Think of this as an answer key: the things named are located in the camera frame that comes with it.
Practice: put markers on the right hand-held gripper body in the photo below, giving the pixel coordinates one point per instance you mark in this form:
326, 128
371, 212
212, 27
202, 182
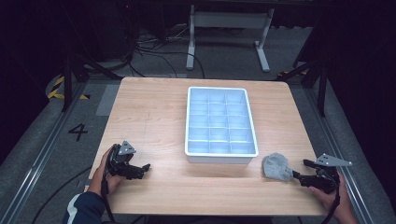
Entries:
327, 177

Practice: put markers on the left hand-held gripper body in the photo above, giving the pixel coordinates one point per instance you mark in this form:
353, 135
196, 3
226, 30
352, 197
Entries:
120, 158

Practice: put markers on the grey cloth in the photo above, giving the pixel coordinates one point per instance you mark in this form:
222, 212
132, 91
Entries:
277, 167

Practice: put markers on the person's right hand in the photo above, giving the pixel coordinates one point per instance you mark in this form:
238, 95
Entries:
334, 199

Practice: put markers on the person's left hand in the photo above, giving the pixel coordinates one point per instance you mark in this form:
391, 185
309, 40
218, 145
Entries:
100, 179

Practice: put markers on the white compartment storage box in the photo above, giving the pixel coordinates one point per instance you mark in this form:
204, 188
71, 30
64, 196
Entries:
219, 124

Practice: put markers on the black tripod stand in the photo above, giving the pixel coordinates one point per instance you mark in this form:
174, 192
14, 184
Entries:
70, 77
317, 73

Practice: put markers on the grey metal floor rail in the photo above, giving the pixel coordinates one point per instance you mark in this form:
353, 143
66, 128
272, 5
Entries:
339, 143
40, 158

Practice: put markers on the white metal desk frame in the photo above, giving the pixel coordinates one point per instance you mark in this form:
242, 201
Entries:
230, 20

